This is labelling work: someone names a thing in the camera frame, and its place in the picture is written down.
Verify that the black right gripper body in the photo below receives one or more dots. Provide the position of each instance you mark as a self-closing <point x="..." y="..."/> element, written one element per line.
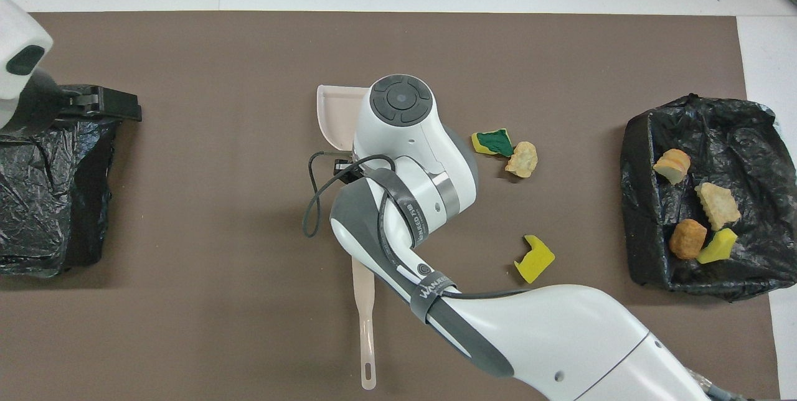
<point x="347" y="167"/>

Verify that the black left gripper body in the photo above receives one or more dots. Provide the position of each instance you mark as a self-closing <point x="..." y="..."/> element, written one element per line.
<point x="56" y="105"/>

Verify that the beige plastic dustpan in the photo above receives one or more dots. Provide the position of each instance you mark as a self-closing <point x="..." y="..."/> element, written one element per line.
<point x="336" y="114"/>

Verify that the beige plastic hand brush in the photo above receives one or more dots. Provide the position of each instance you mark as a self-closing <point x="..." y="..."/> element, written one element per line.
<point x="364" y="301"/>

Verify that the green yellow sponge piece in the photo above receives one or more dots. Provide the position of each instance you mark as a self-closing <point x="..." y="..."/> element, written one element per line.
<point x="495" y="141"/>

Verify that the rounded beige sponge scrap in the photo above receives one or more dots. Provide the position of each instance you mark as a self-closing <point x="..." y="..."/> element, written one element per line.
<point x="522" y="160"/>

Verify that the notched yellow sponge piece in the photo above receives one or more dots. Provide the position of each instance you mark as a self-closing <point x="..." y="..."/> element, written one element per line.
<point x="533" y="263"/>

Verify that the brown sponge lump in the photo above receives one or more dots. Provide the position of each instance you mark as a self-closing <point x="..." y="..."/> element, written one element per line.
<point x="688" y="239"/>

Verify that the large beige sponge chunk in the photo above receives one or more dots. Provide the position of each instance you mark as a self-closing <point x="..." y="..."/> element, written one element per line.
<point x="717" y="205"/>

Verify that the small yellow green sponge scrap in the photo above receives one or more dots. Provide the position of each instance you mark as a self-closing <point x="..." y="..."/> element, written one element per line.
<point x="717" y="248"/>

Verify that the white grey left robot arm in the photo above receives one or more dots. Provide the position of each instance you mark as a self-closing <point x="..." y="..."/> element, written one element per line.
<point x="15" y="27"/>

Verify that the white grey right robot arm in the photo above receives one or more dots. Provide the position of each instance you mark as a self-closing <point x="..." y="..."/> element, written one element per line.
<point x="405" y="139"/>

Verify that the bin with smooth black bag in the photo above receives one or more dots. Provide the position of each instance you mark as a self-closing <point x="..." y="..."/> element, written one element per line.
<point x="50" y="202"/>

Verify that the bin with crumpled black bag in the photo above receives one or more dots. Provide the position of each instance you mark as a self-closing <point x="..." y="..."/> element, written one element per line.
<point x="647" y="214"/>

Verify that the brown table mat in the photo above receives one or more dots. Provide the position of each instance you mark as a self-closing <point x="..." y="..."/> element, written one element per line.
<point x="249" y="233"/>

